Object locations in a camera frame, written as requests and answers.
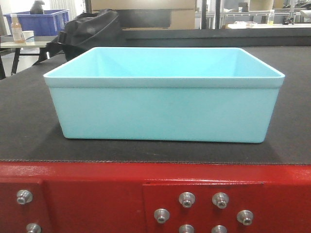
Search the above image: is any light cyan plastic bin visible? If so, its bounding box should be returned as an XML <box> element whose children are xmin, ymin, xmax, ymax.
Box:
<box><xmin>44</xmin><ymin>47</ymin><xmax>285</xmax><ymax>143</ymax></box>

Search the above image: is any cardboard box behind conveyor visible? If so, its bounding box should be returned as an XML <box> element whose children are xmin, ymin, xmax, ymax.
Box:
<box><xmin>90</xmin><ymin>0</ymin><xmax>197</xmax><ymax>30</ymax></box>

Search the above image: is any black conveyor belt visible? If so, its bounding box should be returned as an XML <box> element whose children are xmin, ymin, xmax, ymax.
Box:
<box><xmin>0</xmin><ymin>27</ymin><xmax>311</xmax><ymax>166</ymax></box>

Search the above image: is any black fabric bag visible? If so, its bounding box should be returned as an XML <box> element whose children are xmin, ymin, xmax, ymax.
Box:
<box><xmin>43</xmin><ymin>9</ymin><xmax>126</xmax><ymax>61</ymax></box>

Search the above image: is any folding side table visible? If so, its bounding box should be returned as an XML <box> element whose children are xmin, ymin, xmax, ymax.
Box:
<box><xmin>0</xmin><ymin>35</ymin><xmax>58</xmax><ymax>80</ymax></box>

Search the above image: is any blue crate on table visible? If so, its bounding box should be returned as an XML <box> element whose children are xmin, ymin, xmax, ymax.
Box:
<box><xmin>16</xmin><ymin>9</ymin><xmax>69</xmax><ymax>36</ymax></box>

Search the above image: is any white paper cup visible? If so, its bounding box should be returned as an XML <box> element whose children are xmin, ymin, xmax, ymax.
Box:
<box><xmin>22</xmin><ymin>31</ymin><xmax>35</xmax><ymax>43</ymax></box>

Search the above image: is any yellow bottle far table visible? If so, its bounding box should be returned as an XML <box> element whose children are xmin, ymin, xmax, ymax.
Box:
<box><xmin>267</xmin><ymin>9</ymin><xmax>275</xmax><ymax>26</ymax></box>

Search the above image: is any orange drink bottle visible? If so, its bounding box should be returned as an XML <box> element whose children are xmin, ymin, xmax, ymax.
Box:
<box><xmin>10</xmin><ymin>13</ymin><xmax>25</xmax><ymax>44</ymax></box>

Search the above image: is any red conveyor frame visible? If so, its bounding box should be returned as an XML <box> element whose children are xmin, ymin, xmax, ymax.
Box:
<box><xmin>0</xmin><ymin>162</ymin><xmax>311</xmax><ymax>233</ymax></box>

